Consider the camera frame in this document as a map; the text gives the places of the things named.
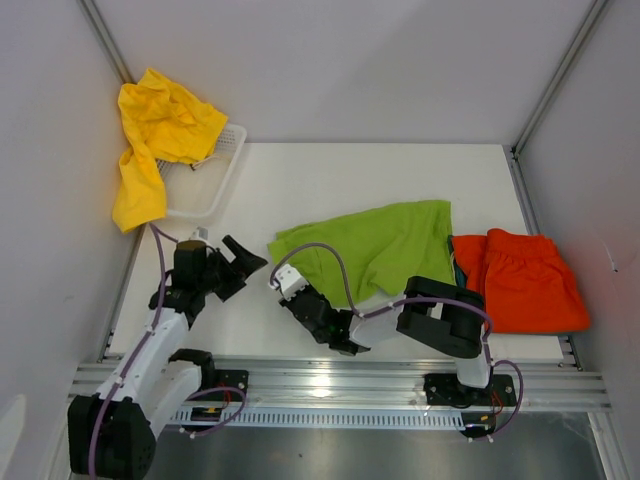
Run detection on lime green shorts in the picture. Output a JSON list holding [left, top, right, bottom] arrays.
[[267, 200, 455, 304]]

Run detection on yellow shorts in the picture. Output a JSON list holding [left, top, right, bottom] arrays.
[[112, 68, 228, 234]]

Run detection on aluminium frame post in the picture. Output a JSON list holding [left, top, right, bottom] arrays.
[[76, 0, 133, 84], [509, 0, 616, 161]]

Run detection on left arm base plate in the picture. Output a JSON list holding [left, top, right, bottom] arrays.
[[200, 369, 249, 403]]

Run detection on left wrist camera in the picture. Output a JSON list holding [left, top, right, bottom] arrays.
[[188, 227, 210, 248]]

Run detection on right aluminium frame post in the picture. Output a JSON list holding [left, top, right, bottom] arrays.
[[509, 0, 616, 161]]

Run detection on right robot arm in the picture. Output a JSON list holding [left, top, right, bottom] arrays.
[[271, 265, 493, 404]]

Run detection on orange shorts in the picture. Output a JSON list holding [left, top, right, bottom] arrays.
[[450, 228, 590, 335]]

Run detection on left aluminium frame post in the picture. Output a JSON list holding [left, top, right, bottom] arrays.
[[76, 0, 133, 84]]

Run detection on white plastic basket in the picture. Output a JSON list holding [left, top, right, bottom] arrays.
[[157, 123, 247, 221]]

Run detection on teal green shorts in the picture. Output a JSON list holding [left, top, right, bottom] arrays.
[[447, 235, 477, 291]]

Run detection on aluminium mounting rail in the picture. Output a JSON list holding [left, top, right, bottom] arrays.
[[67, 355, 614, 414]]

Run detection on slotted cable duct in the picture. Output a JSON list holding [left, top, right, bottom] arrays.
[[168, 405, 464, 431]]

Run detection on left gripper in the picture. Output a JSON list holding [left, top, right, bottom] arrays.
[[198, 236, 266, 302]]

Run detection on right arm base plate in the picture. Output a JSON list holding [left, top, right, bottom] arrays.
[[423, 373, 517, 409]]

